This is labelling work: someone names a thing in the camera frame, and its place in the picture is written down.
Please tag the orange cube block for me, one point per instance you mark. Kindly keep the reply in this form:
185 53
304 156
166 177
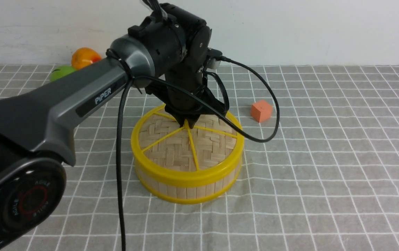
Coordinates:
261 111

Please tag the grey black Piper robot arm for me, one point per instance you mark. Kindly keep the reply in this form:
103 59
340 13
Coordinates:
166 55

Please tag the green toy apple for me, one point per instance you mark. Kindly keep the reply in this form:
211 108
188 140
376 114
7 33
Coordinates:
61 71

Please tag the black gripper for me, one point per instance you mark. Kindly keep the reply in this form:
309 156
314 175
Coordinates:
186 94

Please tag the orange yellow toy pear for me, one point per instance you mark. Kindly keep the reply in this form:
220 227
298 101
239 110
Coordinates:
83 57

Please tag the grey checked tablecloth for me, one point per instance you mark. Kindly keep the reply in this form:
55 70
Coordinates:
329 181

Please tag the yellow woven bamboo steamer lid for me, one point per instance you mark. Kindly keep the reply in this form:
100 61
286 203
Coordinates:
158 137

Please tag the bamboo steamer basket yellow rims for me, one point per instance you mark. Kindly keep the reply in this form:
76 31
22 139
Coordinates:
188 188

